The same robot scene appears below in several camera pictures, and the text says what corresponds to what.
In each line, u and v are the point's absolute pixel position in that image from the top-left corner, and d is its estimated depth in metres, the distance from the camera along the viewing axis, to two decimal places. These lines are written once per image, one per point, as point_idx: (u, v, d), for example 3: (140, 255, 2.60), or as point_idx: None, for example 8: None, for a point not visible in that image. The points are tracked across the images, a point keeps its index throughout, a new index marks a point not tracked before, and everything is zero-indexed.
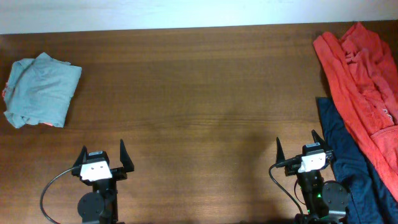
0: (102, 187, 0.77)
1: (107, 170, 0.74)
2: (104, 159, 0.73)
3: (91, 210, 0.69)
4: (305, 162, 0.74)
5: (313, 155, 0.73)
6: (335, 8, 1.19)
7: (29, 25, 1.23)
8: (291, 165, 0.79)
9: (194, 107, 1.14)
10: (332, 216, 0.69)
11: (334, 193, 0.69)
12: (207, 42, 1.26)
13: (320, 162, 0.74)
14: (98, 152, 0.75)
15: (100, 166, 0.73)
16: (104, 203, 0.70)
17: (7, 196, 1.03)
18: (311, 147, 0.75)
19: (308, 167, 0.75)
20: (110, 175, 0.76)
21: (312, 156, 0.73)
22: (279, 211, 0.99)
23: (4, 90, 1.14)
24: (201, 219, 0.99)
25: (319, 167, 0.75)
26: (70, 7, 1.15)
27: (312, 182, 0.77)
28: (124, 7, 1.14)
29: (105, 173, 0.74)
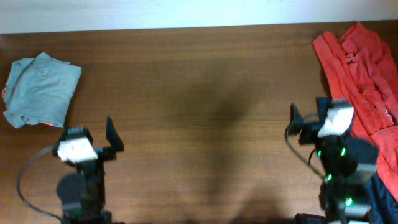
0: (87, 168, 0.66)
1: (91, 148, 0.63)
2: (86, 137, 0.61)
3: (73, 191, 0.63)
4: (332, 119, 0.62)
5: (341, 109, 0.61)
6: (333, 7, 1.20)
7: (30, 23, 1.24)
8: (311, 128, 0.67)
9: (194, 107, 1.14)
10: (362, 172, 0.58)
11: (360, 145, 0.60)
12: (208, 41, 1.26)
13: (348, 119, 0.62)
14: (79, 129, 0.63)
15: (81, 145, 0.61)
16: (87, 183, 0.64)
17: (6, 196, 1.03)
18: (338, 102, 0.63)
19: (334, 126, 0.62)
20: (94, 155, 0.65)
21: (340, 111, 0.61)
22: (279, 211, 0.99)
23: (4, 90, 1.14)
24: (201, 219, 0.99)
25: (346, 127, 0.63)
26: (71, 7, 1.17)
27: (334, 144, 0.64)
28: (124, 5, 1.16)
29: (86, 154, 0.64)
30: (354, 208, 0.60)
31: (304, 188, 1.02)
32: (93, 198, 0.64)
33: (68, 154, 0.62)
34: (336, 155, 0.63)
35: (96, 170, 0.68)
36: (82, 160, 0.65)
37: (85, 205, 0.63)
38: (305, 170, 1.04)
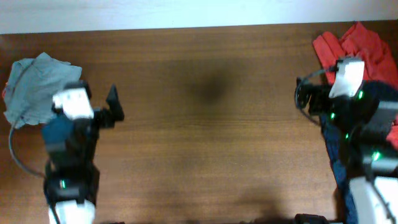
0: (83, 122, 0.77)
1: (85, 100, 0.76)
2: (83, 88, 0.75)
3: (60, 133, 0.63)
4: (344, 71, 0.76)
5: (351, 62, 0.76)
6: (332, 7, 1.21)
7: (31, 23, 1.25)
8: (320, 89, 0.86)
9: (193, 107, 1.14)
10: (387, 112, 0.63)
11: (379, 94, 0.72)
12: (207, 41, 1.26)
13: (359, 72, 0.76)
14: (79, 83, 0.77)
15: (78, 95, 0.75)
16: (73, 127, 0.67)
17: (6, 196, 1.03)
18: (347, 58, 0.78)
19: (347, 76, 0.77)
20: (89, 114, 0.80)
21: (350, 63, 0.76)
22: (279, 211, 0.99)
23: (4, 89, 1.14)
24: (201, 219, 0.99)
25: (360, 79, 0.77)
26: (72, 7, 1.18)
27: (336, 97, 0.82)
28: (125, 6, 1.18)
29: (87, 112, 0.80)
30: (381, 163, 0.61)
31: (304, 188, 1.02)
32: (76, 145, 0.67)
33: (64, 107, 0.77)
34: (360, 103, 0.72)
35: (93, 124, 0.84)
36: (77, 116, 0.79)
37: (69, 151, 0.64)
38: (305, 170, 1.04)
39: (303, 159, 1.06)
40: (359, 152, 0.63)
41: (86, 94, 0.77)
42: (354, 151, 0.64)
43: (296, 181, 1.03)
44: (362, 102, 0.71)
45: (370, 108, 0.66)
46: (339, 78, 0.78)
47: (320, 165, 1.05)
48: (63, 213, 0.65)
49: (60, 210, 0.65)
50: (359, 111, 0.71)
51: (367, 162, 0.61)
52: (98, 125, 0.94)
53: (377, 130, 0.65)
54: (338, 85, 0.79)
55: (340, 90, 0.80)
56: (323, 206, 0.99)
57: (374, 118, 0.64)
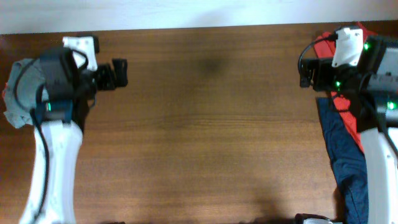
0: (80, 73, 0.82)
1: (88, 45, 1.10)
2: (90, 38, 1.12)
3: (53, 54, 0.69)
4: (346, 32, 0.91)
5: (354, 29, 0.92)
6: (333, 7, 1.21)
7: (32, 23, 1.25)
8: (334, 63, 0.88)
9: (194, 108, 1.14)
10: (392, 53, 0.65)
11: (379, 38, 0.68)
12: (208, 42, 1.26)
13: (357, 37, 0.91)
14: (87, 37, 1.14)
15: (86, 42, 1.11)
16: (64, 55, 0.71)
17: (9, 196, 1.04)
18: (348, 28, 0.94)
19: (347, 38, 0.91)
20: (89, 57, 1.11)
21: (353, 29, 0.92)
22: (279, 211, 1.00)
23: (3, 90, 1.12)
24: (201, 219, 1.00)
25: (359, 42, 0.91)
26: (70, 7, 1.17)
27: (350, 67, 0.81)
28: (124, 7, 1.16)
29: (93, 62, 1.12)
30: (395, 112, 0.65)
31: (304, 188, 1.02)
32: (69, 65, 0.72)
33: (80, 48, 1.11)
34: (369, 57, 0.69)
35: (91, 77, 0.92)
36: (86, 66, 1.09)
37: (63, 69, 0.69)
38: (305, 170, 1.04)
39: (303, 159, 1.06)
40: (371, 102, 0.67)
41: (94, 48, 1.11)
42: (367, 104, 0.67)
43: (296, 181, 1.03)
44: (369, 53, 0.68)
45: (371, 61, 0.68)
46: (339, 41, 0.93)
47: (320, 165, 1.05)
48: (48, 131, 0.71)
49: (45, 129, 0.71)
50: (365, 65, 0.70)
51: (381, 111, 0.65)
52: (103, 83, 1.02)
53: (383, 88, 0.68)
54: (339, 49, 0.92)
55: (342, 55, 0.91)
56: (323, 206, 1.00)
57: (379, 68, 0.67)
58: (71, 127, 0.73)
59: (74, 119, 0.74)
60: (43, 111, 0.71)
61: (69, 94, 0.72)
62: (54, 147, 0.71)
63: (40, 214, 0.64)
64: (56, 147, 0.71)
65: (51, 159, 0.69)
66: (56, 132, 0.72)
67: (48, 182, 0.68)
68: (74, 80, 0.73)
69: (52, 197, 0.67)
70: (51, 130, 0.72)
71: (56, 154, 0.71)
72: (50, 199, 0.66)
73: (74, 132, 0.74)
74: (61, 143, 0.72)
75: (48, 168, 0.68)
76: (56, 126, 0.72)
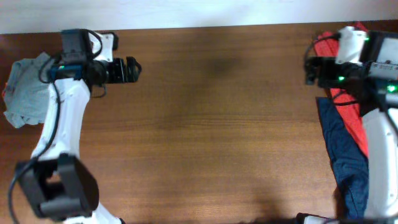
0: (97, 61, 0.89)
1: (109, 42, 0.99)
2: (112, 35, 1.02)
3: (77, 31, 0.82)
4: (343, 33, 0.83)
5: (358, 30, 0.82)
6: (333, 7, 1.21)
7: (31, 23, 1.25)
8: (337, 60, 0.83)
9: (194, 107, 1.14)
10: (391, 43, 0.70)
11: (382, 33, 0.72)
12: (207, 41, 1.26)
13: (359, 38, 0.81)
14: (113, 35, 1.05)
15: (107, 37, 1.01)
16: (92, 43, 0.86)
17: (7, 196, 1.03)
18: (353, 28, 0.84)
19: (346, 41, 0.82)
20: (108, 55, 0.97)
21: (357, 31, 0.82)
22: (279, 211, 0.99)
23: (4, 90, 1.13)
24: (201, 219, 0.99)
25: (359, 45, 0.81)
26: (71, 7, 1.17)
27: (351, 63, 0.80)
28: (124, 6, 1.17)
29: (107, 54, 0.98)
30: (394, 95, 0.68)
31: (304, 188, 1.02)
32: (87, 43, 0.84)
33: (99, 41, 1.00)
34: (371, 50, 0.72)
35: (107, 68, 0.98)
36: (100, 58, 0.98)
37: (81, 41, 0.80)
38: (305, 170, 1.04)
39: (303, 158, 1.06)
40: (372, 86, 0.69)
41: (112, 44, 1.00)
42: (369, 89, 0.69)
43: (296, 180, 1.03)
44: (370, 45, 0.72)
45: (373, 50, 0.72)
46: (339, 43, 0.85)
47: (320, 165, 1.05)
48: (61, 84, 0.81)
49: (58, 82, 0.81)
50: (365, 56, 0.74)
51: (382, 94, 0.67)
52: (114, 76, 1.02)
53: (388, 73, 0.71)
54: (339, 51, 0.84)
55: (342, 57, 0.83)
56: (323, 206, 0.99)
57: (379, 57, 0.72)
58: (81, 83, 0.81)
59: (84, 78, 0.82)
60: (60, 71, 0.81)
61: (81, 59, 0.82)
62: (64, 96, 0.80)
63: (48, 147, 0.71)
64: (68, 96, 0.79)
65: (64, 107, 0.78)
66: (67, 85, 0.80)
67: (58, 122, 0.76)
68: (87, 50, 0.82)
69: (62, 133, 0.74)
70: (63, 84, 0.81)
71: (67, 101, 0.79)
72: (59, 135, 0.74)
73: (83, 88, 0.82)
74: (71, 95, 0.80)
75: (58, 113, 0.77)
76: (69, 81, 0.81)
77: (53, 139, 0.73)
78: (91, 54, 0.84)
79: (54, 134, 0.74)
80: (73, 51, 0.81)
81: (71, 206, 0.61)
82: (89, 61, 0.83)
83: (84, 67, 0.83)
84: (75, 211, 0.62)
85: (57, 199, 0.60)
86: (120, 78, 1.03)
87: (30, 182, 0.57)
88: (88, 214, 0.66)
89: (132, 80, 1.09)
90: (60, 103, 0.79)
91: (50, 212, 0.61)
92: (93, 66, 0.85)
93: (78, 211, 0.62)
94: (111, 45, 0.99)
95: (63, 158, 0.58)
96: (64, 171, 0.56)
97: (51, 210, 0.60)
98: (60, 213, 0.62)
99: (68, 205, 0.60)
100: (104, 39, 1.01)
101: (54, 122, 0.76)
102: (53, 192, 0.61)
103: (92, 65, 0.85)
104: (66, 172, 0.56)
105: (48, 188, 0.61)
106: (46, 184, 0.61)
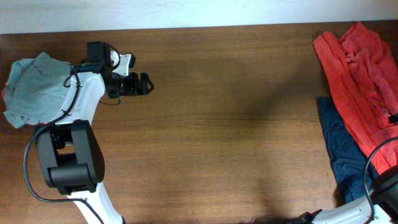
0: (117, 81, 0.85)
1: (127, 59, 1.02)
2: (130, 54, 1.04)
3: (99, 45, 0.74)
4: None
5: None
6: (333, 7, 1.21)
7: (32, 23, 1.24)
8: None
9: (194, 107, 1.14)
10: None
11: None
12: (208, 41, 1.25)
13: None
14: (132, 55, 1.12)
15: (125, 56, 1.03)
16: (109, 55, 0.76)
17: (7, 196, 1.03)
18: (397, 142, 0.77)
19: None
20: (125, 72, 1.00)
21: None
22: (279, 211, 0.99)
23: (4, 89, 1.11)
24: (201, 219, 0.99)
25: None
26: (70, 7, 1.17)
27: None
28: (124, 6, 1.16)
29: (123, 70, 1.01)
30: None
31: (305, 188, 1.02)
32: (108, 59, 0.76)
33: (116, 58, 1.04)
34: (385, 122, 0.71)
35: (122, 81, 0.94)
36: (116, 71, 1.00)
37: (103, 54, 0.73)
38: (305, 169, 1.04)
39: (303, 158, 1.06)
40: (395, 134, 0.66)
41: (130, 63, 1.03)
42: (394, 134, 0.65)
43: (296, 181, 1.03)
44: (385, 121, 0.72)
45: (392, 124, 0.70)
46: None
47: (320, 165, 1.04)
48: (84, 75, 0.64)
49: (79, 73, 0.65)
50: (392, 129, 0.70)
51: None
52: (128, 88, 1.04)
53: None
54: None
55: None
56: (323, 205, 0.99)
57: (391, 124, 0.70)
58: (99, 76, 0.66)
59: (104, 80, 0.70)
60: (76, 66, 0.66)
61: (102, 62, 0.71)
62: (85, 83, 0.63)
63: (64, 115, 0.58)
64: (86, 86, 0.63)
65: (82, 91, 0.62)
66: (88, 77, 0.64)
67: (75, 102, 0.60)
68: (106, 60, 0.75)
69: (78, 106, 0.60)
70: (86, 75, 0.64)
71: (86, 87, 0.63)
72: (75, 107, 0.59)
73: (101, 81, 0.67)
74: (90, 83, 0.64)
75: (76, 95, 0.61)
76: (89, 74, 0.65)
77: (69, 109, 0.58)
78: (109, 65, 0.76)
79: (69, 107, 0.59)
80: (94, 58, 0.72)
81: (79, 173, 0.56)
82: (108, 68, 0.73)
83: (104, 68, 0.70)
84: (83, 181, 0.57)
85: (67, 167, 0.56)
86: (132, 90, 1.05)
87: (44, 144, 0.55)
88: (94, 189, 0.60)
89: (143, 92, 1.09)
90: (80, 88, 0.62)
91: (59, 181, 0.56)
92: (107, 74, 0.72)
93: (86, 181, 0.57)
94: (127, 63, 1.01)
95: (76, 122, 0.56)
96: (78, 133, 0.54)
97: (61, 178, 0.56)
98: (69, 183, 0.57)
99: (76, 173, 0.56)
100: (122, 58, 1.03)
101: (69, 104, 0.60)
102: (66, 160, 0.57)
103: (109, 71, 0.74)
104: (79, 134, 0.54)
105: (59, 157, 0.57)
106: (56, 152, 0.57)
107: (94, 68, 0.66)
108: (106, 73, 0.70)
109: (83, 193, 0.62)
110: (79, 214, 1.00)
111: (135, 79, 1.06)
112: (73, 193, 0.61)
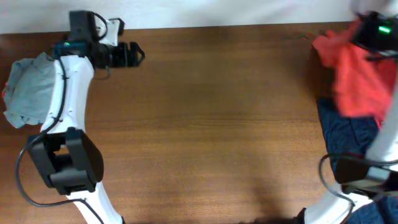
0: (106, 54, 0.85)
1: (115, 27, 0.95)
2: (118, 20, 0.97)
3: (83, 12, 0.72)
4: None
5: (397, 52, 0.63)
6: (332, 7, 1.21)
7: (32, 23, 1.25)
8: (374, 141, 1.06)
9: (194, 107, 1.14)
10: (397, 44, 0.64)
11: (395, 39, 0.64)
12: (208, 41, 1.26)
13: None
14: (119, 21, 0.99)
15: (113, 22, 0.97)
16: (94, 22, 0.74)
17: (6, 196, 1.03)
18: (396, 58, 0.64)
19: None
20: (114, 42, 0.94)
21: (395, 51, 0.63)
22: (280, 211, 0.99)
23: (4, 90, 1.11)
24: (201, 219, 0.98)
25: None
26: (71, 7, 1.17)
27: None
28: (125, 6, 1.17)
29: (112, 38, 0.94)
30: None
31: (305, 188, 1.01)
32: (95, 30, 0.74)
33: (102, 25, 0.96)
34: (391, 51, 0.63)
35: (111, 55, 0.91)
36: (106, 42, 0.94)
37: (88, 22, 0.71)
38: (305, 170, 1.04)
39: (303, 158, 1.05)
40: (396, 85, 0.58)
41: (119, 29, 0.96)
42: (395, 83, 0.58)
43: (296, 180, 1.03)
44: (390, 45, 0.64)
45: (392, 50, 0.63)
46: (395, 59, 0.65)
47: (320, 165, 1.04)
48: (67, 61, 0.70)
49: (62, 60, 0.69)
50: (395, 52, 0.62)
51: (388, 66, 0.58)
52: (117, 58, 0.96)
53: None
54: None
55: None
56: None
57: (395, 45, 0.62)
58: (86, 60, 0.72)
59: (92, 56, 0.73)
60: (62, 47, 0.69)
61: (88, 38, 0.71)
62: (70, 73, 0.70)
63: (57, 122, 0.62)
64: (74, 74, 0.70)
65: (69, 84, 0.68)
66: (73, 63, 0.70)
67: (65, 105, 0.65)
68: (93, 31, 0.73)
69: (68, 108, 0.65)
70: (70, 61, 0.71)
71: (72, 78, 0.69)
72: (66, 109, 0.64)
73: (88, 63, 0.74)
74: (76, 71, 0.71)
75: (65, 89, 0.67)
76: (73, 59, 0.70)
77: (59, 115, 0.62)
78: (95, 35, 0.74)
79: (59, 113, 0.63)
80: (78, 30, 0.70)
81: (78, 175, 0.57)
82: (95, 45, 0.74)
83: (91, 45, 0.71)
84: (83, 182, 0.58)
85: (66, 169, 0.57)
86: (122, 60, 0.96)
87: (40, 155, 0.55)
88: (93, 188, 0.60)
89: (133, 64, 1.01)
90: (67, 81, 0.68)
91: (59, 184, 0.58)
92: (94, 53, 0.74)
93: (86, 181, 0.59)
94: (116, 31, 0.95)
95: (70, 131, 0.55)
96: (72, 144, 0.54)
97: (61, 181, 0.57)
98: (69, 185, 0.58)
99: (75, 176, 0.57)
100: (109, 24, 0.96)
101: (58, 106, 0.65)
102: (63, 164, 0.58)
103: (96, 47, 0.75)
104: (76, 144, 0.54)
105: (56, 160, 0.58)
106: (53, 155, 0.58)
107: (81, 49, 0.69)
108: (93, 50, 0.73)
109: (83, 193, 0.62)
110: (79, 214, 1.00)
111: (125, 50, 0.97)
112: (73, 193, 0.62)
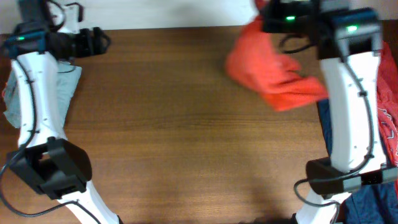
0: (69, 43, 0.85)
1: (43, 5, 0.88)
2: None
3: None
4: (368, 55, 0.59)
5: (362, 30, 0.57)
6: None
7: None
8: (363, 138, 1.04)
9: (194, 107, 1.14)
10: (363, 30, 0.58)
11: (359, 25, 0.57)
12: (208, 42, 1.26)
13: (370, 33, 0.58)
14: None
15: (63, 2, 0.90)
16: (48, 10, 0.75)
17: (7, 196, 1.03)
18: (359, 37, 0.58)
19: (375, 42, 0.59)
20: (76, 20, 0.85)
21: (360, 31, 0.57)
22: (279, 211, 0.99)
23: (4, 90, 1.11)
24: (201, 219, 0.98)
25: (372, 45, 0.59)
26: None
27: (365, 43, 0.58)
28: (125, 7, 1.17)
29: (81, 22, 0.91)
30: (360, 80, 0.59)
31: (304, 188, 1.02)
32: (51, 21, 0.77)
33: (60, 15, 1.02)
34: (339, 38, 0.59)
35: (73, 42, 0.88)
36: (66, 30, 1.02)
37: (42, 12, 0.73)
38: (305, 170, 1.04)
39: (303, 158, 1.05)
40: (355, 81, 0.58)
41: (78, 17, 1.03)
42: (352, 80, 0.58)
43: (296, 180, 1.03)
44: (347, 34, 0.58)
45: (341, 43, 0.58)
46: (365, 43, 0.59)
47: None
48: (26, 61, 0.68)
49: (22, 60, 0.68)
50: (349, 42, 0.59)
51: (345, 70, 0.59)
52: (81, 47, 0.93)
53: (361, 38, 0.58)
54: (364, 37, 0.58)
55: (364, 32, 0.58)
56: None
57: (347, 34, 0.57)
58: (46, 56, 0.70)
59: (49, 49, 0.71)
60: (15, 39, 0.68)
61: (45, 28, 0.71)
62: (35, 76, 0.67)
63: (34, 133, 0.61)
64: (38, 76, 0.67)
65: (37, 86, 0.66)
66: (33, 63, 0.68)
67: (38, 112, 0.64)
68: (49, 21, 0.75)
69: (42, 116, 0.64)
70: (29, 60, 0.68)
71: (38, 81, 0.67)
72: (40, 119, 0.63)
73: (52, 58, 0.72)
74: (40, 71, 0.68)
75: (32, 92, 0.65)
76: (32, 55, 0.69)
77: (35, 126, 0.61)
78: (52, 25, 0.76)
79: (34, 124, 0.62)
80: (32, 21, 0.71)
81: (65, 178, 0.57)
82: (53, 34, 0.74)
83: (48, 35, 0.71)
84: (72, 183, 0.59)
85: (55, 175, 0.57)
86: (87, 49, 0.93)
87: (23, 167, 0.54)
88: (84, 189, 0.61)
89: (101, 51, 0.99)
90: (32, 83, 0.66)
91: (48, 190, 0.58)
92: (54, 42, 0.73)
93: (75, 183, 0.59)
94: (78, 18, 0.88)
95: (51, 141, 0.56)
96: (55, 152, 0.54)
97: (49, 186, 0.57)
98: (58, 188, 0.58)
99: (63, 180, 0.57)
100: None
101: (30, 114, 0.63)
102: (47, 170, 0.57)
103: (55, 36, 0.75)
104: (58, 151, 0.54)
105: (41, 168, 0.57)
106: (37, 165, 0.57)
107: (38, 37, 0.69)
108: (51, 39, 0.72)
109: (74, 195, 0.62)
110: None
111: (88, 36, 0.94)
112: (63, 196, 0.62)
